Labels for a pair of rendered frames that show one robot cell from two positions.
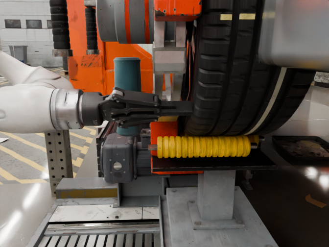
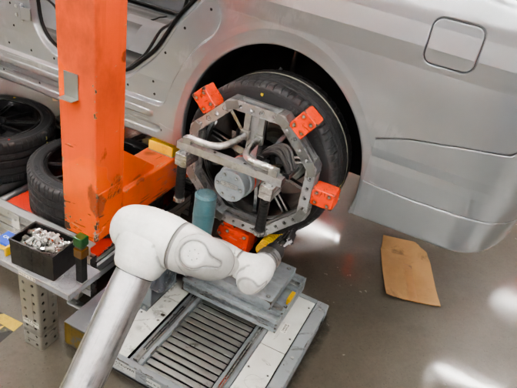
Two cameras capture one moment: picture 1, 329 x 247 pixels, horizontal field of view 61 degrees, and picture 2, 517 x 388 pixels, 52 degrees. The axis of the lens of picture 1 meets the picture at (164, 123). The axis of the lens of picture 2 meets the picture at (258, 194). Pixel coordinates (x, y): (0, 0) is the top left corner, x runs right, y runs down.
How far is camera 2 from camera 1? 1.97 m
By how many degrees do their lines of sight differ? 63
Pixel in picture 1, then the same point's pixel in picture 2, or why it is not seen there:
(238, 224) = not seen: hidden behind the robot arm
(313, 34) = (386, 219)
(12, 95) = (266, 270)
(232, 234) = not seen: hidden behind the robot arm
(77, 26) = (105, 162)
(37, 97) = (271, 264)
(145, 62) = (145, 167)
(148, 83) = (150, 185)
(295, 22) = (378, 213)
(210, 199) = not seen: hidden behind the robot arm
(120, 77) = (211, 212)
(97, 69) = (119, 195)
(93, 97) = (281, 248)
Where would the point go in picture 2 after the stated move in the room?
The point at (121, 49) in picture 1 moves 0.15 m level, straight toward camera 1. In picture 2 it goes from (131, 164) to (164, 175)
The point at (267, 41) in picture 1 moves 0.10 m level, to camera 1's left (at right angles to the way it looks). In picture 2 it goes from (358, 210) to (350, 221)
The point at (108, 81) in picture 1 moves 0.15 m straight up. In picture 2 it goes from (125, 201) to (126, 168)
